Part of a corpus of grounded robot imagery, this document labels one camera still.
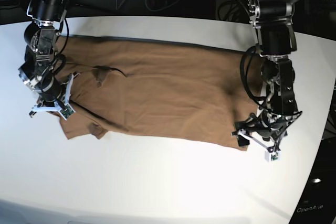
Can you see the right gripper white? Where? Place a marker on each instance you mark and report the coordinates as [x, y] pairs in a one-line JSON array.
[[54, 96]]

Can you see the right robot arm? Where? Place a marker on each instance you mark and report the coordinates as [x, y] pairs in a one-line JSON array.
[[43, 60]]

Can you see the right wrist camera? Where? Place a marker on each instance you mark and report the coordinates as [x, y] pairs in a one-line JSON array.
[[67, 111]]

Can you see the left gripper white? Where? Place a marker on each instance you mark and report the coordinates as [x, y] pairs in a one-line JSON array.
[[244, 138]]

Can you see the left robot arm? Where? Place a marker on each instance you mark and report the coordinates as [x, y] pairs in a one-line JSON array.
[[275, 41]]

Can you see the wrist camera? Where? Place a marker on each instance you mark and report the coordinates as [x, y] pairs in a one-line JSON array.
[[272, 156], [67, 111]]

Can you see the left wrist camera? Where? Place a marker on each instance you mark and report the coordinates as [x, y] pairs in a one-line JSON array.
[[272, 156]]

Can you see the black OpenArm base plate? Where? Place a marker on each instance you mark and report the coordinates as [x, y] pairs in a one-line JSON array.
[[317, 202]]

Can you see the brown T-shirt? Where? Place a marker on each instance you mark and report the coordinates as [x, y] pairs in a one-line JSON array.
[[153, 89]]

